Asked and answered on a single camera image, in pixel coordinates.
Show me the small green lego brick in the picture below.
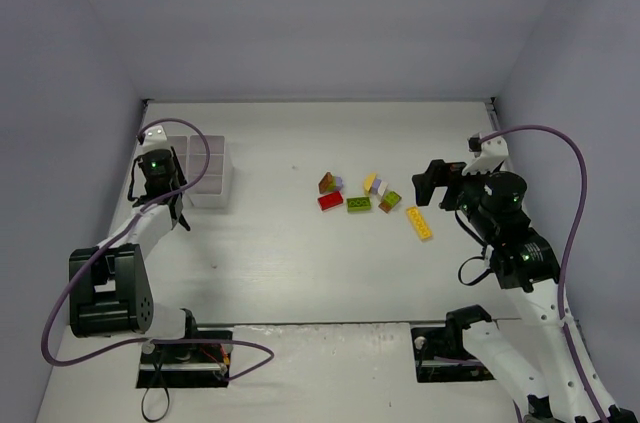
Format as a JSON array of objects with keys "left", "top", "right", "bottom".
[{"left": 381, "top": 190, "right": 402, "bottom": 209}]

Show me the long yellow lego plate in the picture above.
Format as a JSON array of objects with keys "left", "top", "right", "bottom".
[{"left": 406, "top": 206, "right": 433, "bottom": 241}]

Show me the white lavender lego brick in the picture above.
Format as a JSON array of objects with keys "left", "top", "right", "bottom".
[{"left": 369, "top": 178, "right": 388, "bottom": 199}]

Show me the small brown lego brick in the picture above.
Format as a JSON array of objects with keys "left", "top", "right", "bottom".
[{"left": 378, "top": 201, "right": 393, "bottom": 213}]

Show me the large red lego brick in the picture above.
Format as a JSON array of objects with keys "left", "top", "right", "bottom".
[{"left": 317, "top": 191, "right": 344, "bottom": 211}]

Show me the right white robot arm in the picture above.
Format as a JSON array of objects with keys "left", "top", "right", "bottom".
[{"left": 412, "top": 159, "right": 637, "bottom": 422}]

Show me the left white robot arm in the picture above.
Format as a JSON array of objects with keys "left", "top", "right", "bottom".
[{"left": 69, "top": 147, "right": 191, "bottom": 338}]

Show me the right white compartment tray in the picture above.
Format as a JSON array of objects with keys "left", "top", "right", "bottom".
[{"left": 186, "top": 135, "right": 234, "bottom": 209}]

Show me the yellow curved lego brick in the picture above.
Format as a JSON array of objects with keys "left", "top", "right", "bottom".
[{"left": 363, "top": 173, "right": 381, "bottom": 194}]

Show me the brown sloped lego brick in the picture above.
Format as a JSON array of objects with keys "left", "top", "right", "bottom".
[{"left": 318, "top": 172, "right": 335, "bottom": 195}]

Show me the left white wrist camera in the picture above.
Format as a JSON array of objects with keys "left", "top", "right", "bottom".
[{"left": 138, "top": 125, "right": 171, "bottom": 153}]

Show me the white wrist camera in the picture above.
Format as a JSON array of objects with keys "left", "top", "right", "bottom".
[
  {"left": 462, "top": 133, "right": 509, "bottom": 176},
  {"left": 138, "top": 125, "right": 171, "bottom": 153}
]

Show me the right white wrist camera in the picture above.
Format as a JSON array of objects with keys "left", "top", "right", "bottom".
[{"left": 462, "top": 133, "right": 509, "bottom": 176}]

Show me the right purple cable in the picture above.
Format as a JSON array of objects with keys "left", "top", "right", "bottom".
[{"left": 482, "top": 124, "right": 609, "bottom": 423}]

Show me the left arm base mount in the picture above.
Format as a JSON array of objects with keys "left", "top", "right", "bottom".
[{"left": 136, "top": 343, "right": 233, "bottom": 389}]

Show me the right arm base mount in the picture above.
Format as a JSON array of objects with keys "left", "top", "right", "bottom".
[{"left": 411, "top": 325, "right": 494, "bottom": 384}]

